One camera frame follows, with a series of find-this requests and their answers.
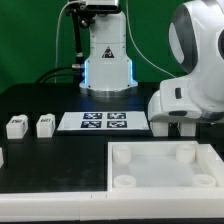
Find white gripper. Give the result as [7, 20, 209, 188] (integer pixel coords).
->
[148, 89, 200, 137]

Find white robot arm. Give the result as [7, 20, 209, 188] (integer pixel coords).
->
[148, 0, 224, 137]

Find white sheet with tags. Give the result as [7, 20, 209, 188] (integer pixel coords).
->
[58, 111, 149, 131]

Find white L-shaped obstacle fence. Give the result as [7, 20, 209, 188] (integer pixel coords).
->
[0, 188, 224, 222]

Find white cable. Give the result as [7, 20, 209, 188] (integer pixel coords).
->
[54, 0, 177, 84]

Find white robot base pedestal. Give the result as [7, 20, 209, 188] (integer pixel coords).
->
[79, 12, 138, 98]

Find black camera on mount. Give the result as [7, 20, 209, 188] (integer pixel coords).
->
[65, 0, 121, 64]

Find black cables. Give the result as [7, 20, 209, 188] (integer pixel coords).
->
[35, 63, 85, 84]

